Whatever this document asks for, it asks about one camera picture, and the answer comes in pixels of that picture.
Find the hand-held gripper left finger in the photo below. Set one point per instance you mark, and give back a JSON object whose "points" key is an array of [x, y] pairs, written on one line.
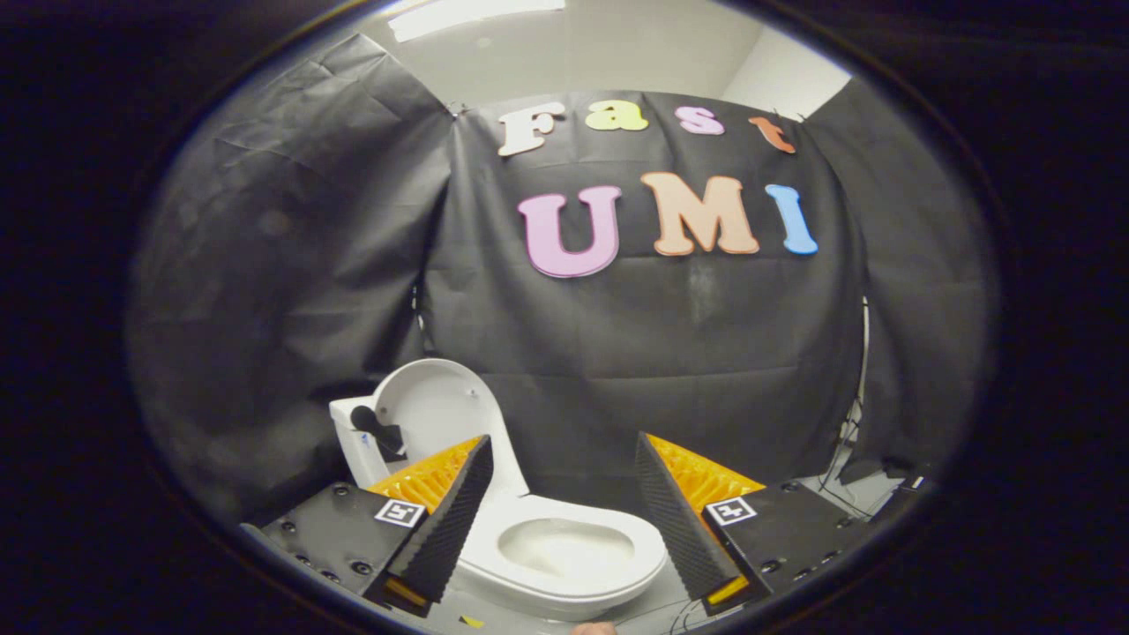
{"points": [[454, 520]]}

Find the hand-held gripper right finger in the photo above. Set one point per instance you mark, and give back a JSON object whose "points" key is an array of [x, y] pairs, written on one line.
{"points": [[675, 520]]}

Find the white toilet lid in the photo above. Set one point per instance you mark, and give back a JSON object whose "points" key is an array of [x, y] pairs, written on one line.
{"points": [[441, 397]]}

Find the white ceramic toilet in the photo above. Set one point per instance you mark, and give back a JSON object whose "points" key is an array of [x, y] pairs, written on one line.
{"points": [[564, 547]]}

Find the black backdrop cloth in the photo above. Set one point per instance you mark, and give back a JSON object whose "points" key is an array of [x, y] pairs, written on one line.
{"points": [[706, 353]]}

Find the black box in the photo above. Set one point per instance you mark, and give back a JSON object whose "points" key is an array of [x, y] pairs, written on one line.
{"points": [[900, 498]]}

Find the backdrop stand pole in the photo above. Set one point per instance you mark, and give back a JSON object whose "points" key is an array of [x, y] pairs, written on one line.
{"points": [[860, 370]]}

